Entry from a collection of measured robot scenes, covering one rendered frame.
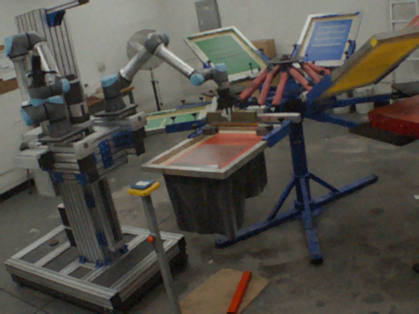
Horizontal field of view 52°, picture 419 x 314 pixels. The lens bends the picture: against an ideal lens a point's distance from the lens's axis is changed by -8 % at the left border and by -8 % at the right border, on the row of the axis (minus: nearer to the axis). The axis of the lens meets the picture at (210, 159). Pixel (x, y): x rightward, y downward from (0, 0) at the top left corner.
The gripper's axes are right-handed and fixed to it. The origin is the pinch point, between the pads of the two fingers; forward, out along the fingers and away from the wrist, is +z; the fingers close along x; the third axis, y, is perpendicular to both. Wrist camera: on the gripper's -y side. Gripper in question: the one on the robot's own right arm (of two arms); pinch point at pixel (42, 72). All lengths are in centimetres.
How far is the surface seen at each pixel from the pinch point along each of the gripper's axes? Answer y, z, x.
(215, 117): 42, -34, -113
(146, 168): 63, -23, -58
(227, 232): 100, 10, -89
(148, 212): 81, -3, -48
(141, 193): 68, 1, -43
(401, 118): 36, 76, -159
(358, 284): 147, 49, -162
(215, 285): 154, -22, -98
